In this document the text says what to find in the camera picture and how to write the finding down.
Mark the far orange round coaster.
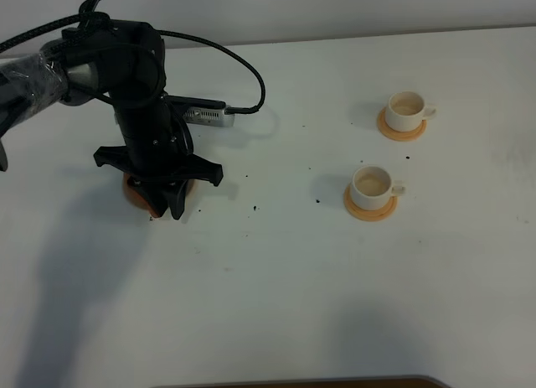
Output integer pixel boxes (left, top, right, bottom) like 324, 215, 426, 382
376, 107, 427, 142

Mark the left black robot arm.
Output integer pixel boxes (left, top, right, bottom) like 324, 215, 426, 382
1, 18, 227, 219

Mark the white teacup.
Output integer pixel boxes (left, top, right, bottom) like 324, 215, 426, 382
349, 166, 407, 211
385, 91, 437, 132

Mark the far white teacup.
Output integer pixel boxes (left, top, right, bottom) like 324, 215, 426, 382
385, 91, 437, 132

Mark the near orange round coaster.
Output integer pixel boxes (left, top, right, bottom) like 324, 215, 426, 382
343, 184, 398, 222

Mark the orange round coaster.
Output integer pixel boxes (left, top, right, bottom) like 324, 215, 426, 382
376, 107, 427, 142
343, 184, 398, 222

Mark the left braided black cable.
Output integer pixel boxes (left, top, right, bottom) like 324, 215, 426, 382
0, 0, 268, 115

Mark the near white teacup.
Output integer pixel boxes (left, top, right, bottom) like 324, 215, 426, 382
349, 166, 407, 211

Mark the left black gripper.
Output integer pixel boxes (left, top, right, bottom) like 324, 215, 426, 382
94, 94, 223, 220

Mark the brown clay teapot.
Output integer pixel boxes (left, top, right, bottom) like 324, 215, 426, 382
122, 173, 197, 219

